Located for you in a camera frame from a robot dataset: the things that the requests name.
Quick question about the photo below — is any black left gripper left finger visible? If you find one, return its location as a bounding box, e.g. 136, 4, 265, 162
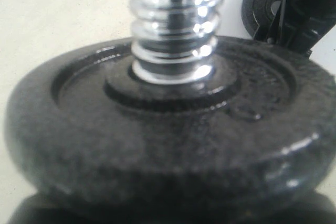
7, 194, 68, 224

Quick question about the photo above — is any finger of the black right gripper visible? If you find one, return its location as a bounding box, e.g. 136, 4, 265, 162
264, 0, 335, 56

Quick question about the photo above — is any chrome threaded dumbbell bar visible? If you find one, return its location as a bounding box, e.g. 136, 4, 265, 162
130, 0, 223, 85

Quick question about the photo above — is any black weight plate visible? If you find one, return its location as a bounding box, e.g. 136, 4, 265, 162
241, 0, 290, 45
5, 37, 335, 220

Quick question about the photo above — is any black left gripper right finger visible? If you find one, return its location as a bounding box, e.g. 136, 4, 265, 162
286, 191, 335, 224

